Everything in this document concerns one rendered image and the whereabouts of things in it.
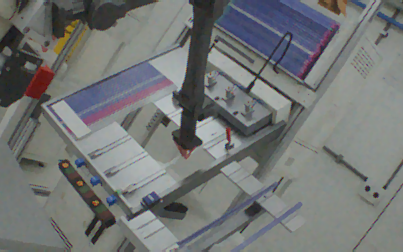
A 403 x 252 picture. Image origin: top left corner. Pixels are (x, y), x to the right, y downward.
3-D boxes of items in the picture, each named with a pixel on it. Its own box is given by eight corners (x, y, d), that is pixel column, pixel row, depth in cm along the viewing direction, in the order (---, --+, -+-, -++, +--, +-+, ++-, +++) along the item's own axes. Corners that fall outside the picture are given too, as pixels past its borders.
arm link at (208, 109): (178, 91, 170) (195, 104, 166) (204, 80, 177) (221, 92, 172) (175, 119, 178) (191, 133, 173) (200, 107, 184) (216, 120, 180)
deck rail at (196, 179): (134, 224, 170) (133, 213, 166) (131, 221, 171) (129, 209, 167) (284, 133, 204) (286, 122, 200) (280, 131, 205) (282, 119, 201)
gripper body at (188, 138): (185, 129, 185) (186, 113, 181) (203, 145, 180) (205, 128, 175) (170, 136, 182) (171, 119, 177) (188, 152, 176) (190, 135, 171)
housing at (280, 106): (273, 137, 204) (277, 110, 194) (196, 77, 231) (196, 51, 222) (287, 128, 208) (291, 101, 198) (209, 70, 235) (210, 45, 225)
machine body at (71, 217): (95, 349, 202) (173, 240, 193) (22, 240, 241) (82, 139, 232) (183, 333, 255) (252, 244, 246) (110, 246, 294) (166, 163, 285)
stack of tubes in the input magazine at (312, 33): (299, 78, 195) (337, 21, 192) (213, 22, 224) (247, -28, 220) (311, 87, 206) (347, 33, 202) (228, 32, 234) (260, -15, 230)
